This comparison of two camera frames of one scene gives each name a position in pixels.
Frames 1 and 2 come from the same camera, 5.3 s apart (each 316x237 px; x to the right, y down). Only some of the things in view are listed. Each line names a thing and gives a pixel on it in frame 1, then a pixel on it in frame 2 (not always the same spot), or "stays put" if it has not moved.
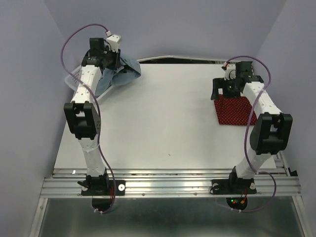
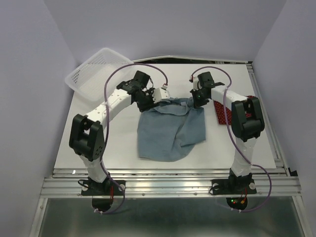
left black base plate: [120, 189] stays put
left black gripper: [116, 64] -> [151, 104]
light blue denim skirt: [129, 70] -> [168, 131]
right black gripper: [219, 83] -> [196, 102]
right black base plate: [246, 186] stays put
